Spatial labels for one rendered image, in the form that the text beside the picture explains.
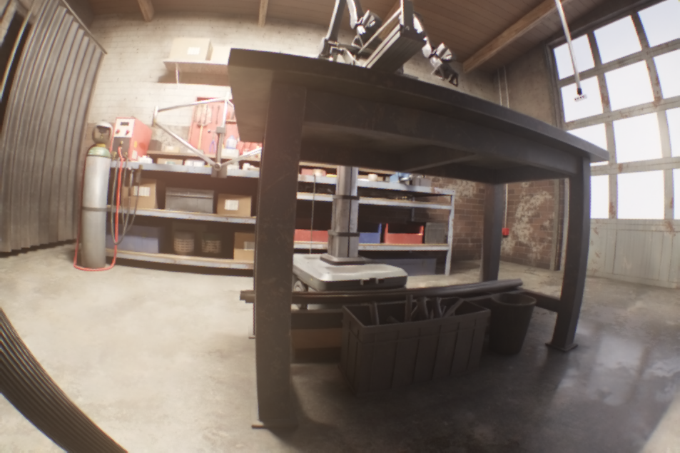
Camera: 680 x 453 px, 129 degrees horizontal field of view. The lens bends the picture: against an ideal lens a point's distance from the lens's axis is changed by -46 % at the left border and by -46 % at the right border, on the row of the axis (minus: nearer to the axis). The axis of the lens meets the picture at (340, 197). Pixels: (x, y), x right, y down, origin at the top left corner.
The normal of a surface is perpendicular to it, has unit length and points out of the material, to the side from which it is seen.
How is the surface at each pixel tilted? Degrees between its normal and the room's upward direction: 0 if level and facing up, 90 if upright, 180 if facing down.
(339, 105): 90
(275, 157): 90
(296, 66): 90
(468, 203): 90
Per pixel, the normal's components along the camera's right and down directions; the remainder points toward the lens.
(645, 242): -0.96, -0.07
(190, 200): 0.28, -0.03
